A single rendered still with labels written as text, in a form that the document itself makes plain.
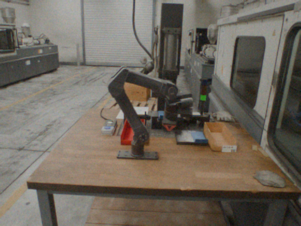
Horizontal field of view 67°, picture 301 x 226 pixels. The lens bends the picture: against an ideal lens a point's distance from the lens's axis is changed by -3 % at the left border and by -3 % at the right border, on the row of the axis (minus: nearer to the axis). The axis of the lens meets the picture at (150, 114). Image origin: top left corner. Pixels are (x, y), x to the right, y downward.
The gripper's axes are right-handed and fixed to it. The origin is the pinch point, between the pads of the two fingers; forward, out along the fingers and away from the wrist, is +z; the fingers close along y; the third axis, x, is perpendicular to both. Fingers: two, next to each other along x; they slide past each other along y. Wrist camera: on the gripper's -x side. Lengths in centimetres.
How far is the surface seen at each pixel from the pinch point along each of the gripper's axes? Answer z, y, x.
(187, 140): 9.5, -0.4, -10.9
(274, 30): -27, 61, -57
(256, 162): 2.7, -13.8, -44.1
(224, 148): 6.0, -5.4, -29.9
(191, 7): 330, 904, -28
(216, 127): 16.5, 16.8, -28.6
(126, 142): 7.2, -8.2, 21.7
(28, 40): 312, 546, 503
